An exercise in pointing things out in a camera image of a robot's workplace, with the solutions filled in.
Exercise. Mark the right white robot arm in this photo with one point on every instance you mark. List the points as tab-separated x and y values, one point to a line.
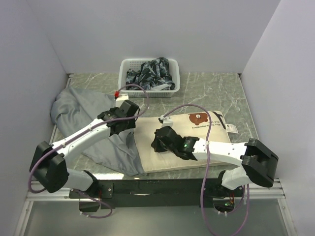
254	161

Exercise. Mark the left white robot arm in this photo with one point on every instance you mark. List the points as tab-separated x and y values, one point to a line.
48	165

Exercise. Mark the grey pillowcase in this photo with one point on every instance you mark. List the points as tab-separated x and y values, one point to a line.
75	108

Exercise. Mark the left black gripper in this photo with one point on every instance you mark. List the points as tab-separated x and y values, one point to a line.
131	124

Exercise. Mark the black base beam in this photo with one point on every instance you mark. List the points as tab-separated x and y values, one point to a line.
161	192

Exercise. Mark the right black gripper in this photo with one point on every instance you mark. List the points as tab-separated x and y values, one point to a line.
155	145

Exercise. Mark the white plastic basket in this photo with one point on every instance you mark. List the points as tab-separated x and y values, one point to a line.
135	91

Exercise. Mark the cream pillow with bear print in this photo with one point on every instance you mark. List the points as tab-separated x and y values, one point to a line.
193	124

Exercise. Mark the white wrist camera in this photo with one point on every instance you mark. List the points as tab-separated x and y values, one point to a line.
120	98
165	121

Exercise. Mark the dark patterned cloth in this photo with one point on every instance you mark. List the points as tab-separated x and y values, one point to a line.
152	75

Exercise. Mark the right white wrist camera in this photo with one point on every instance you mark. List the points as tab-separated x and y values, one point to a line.
165	121

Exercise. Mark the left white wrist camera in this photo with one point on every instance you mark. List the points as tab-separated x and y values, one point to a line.
120	98

